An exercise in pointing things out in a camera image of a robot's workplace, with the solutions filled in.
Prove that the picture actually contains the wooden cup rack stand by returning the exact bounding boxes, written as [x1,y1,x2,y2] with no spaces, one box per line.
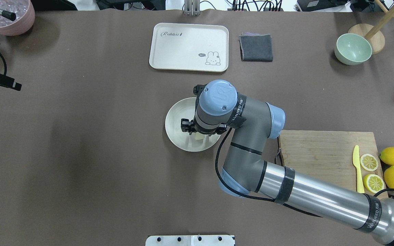
[348,0,394,55]

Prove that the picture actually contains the aluminium frame post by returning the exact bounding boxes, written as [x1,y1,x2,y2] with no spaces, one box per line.
[183,0,201,16]

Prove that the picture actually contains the yellow plastic knife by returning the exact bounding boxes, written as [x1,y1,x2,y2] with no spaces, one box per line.
[352,145,365,193]

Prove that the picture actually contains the beige round plate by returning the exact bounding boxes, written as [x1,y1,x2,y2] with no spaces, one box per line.
[165,97,220,152]

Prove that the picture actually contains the mint green bowl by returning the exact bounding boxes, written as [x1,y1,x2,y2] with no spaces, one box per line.
[333,33,373,66]

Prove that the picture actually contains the pink bowl with ice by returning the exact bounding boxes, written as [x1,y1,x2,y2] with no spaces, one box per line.
[0,0,35,36]

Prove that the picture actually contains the white rabbit tray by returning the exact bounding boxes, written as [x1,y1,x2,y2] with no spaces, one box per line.
[149,23,229,72]

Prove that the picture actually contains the upper lemon half slice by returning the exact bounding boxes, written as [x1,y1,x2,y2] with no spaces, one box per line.
[360,154,380,172]

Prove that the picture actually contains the lower lemon half slice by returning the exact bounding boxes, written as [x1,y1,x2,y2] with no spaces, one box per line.
[363,174,385,194]

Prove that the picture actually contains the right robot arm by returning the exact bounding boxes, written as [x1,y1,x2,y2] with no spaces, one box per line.
[193,80,394,246]

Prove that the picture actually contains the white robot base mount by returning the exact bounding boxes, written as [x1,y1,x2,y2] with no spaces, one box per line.
[145,235,236,246]

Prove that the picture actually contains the wooden cutting board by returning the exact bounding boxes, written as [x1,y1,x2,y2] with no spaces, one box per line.
[272,130,379,191]

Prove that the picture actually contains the lemon half slice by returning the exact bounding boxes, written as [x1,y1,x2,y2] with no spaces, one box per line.
[360,154,380,172]
[363,174,385,194]

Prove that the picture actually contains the grey folded cloth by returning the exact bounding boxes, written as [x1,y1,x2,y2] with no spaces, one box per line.
[239,32,274,62]

